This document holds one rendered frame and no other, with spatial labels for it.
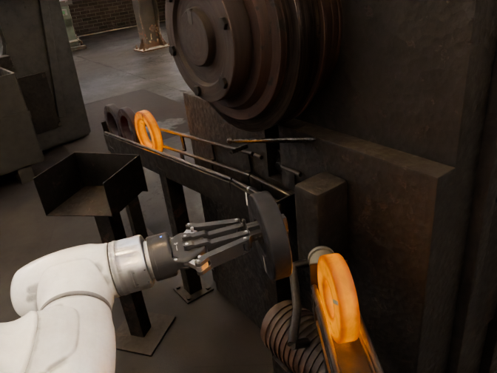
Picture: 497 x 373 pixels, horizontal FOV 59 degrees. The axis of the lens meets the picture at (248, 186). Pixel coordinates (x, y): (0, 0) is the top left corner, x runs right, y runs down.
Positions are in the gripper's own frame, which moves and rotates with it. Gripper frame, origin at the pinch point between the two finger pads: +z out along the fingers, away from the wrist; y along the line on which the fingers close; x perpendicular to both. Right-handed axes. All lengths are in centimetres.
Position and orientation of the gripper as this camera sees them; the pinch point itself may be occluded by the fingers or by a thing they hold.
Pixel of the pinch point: (267, 227)
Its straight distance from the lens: 76.6
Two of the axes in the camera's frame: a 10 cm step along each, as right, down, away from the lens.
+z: 9.6, -2.4, 1.5
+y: 2.5, 4.3, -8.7
